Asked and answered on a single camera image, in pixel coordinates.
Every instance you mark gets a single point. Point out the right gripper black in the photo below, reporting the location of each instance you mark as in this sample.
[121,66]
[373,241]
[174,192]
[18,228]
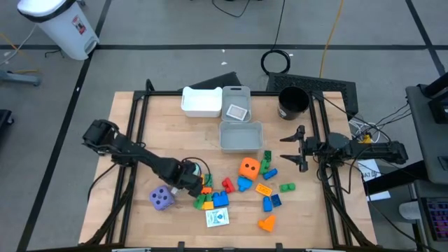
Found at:
[312,147]

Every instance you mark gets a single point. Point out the large blue building block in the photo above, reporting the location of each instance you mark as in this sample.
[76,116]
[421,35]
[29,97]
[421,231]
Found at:
[220,200]

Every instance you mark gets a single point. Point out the white trash can black rim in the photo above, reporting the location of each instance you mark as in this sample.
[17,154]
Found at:
[66,31]

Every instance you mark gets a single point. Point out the orange foam die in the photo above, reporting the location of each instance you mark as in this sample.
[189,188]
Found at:
[244,173]

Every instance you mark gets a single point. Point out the light blue T-shaped block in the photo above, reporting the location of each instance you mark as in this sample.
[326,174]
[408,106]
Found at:
[244,183]

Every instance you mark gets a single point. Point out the dark green studded brick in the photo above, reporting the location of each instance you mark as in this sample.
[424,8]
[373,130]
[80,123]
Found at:
[209,180]
[267,156]

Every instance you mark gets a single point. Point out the green building block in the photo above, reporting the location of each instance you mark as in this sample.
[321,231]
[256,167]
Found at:
[264,167]

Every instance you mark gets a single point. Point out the small grey plastic bin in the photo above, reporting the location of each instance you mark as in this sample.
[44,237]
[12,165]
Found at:
[236,96]

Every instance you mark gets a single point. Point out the orange wedge block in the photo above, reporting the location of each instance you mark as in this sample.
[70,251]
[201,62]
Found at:
[269,224]

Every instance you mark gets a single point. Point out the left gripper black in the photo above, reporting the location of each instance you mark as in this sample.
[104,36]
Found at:
[185,175]

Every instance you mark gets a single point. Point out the red building block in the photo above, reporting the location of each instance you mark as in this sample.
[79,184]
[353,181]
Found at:
[228,185]

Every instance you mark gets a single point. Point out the keyboard with coloured lights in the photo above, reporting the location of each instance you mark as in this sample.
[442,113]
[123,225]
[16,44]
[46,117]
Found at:
[437,218]

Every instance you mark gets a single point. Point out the black floor object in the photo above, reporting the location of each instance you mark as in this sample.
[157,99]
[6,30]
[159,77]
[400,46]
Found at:
[4,120]

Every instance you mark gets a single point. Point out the purple foam die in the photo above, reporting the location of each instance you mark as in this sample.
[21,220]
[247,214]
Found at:
[167,203]

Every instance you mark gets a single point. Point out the black perforated case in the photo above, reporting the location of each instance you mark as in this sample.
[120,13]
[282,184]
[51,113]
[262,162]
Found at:
[332,87]

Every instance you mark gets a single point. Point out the yellow studded brick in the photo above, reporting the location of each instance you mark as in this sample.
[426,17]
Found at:
[263,190]

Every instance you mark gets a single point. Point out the white teal card box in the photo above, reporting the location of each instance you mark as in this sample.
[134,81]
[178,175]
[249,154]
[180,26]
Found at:
[217,217]

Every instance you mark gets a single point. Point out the yellow building block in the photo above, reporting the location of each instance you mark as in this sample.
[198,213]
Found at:
[202,180]
[208,206]

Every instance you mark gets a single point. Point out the black cup with white logo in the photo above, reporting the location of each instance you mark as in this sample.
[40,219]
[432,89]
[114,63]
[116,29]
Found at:
[294,99]

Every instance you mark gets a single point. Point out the green two-stud block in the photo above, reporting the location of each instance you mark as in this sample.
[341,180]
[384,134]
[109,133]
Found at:
[287,187]

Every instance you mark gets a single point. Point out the grey desk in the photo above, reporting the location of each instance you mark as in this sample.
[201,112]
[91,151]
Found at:
[423,147]

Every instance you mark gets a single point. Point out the large grey plastic bin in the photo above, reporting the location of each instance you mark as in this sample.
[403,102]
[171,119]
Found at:
[241,137]

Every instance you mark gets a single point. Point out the dark blue studded brick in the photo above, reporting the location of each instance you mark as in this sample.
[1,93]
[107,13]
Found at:
[276,200]

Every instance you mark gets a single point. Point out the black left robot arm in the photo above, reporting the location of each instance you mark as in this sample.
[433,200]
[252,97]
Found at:
[147,159]

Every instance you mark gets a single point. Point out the grey chair base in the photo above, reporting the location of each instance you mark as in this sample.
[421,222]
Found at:
[21,77]

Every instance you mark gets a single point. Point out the grey rounded object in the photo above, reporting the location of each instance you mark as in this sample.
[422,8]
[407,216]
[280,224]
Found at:
[409,211]

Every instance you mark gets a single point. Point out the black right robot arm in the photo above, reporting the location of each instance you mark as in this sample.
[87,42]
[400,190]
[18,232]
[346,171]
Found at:
[378,150]

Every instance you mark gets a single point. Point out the white paper sheet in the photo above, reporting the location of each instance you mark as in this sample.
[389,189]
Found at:
[379,196]
[364,165]

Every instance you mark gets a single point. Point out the white plastic bin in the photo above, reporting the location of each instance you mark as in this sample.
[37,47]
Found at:
[201,103]

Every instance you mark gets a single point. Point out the black desk monitor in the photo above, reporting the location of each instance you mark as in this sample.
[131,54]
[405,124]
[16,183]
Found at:
[439,108]

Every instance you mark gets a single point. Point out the black flat panel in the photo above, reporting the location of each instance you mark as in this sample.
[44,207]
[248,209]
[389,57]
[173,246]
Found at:
[220,81]

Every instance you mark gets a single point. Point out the orange building block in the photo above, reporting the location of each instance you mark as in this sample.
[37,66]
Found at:
[207,190]

